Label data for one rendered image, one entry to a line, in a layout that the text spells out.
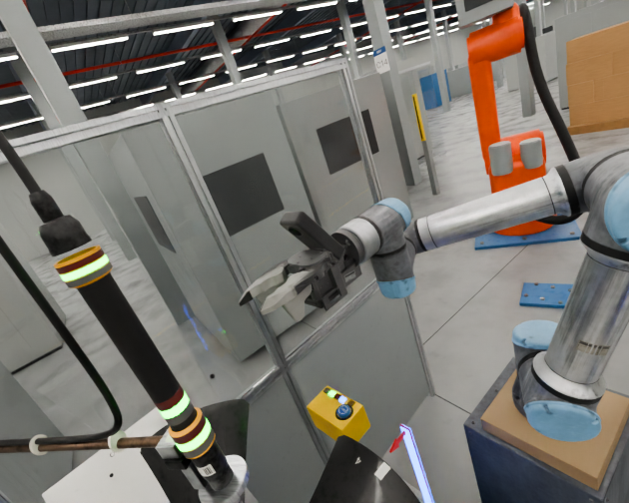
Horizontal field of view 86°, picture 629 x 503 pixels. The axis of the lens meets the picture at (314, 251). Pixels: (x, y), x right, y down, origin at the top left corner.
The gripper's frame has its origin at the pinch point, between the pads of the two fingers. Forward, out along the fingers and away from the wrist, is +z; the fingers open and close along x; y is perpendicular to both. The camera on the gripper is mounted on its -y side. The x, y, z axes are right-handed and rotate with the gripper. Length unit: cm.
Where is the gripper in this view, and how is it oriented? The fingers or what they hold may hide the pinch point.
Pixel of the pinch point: (254, 299)
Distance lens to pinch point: 49.5
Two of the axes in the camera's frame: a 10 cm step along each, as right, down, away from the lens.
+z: -6.9, 4.7, -5.4
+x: -6.4, -0.7, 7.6
